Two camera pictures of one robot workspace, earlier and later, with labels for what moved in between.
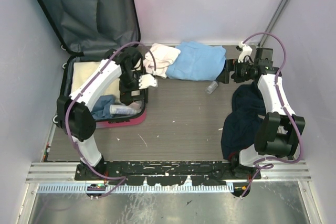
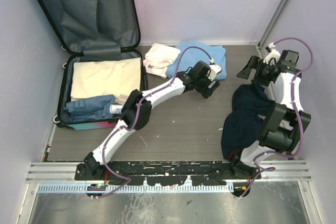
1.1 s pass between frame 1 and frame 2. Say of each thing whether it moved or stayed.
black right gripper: moved
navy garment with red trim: stayed
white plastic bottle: stayed
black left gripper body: moved
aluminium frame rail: stayed
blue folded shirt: stayed
